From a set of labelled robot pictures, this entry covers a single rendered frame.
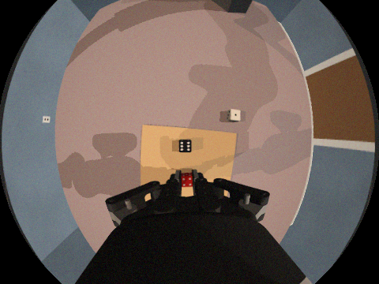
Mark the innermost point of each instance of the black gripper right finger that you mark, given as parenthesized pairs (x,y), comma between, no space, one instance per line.
(243,196)

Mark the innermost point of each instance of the white die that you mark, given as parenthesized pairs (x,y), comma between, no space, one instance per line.
(233,115)

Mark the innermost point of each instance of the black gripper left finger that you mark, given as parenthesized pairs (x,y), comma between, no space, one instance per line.
(164,198)

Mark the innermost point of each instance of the red die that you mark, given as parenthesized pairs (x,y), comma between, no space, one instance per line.
(187,180)

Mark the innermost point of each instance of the tan square mat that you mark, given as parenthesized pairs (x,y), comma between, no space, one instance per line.
(212,153)

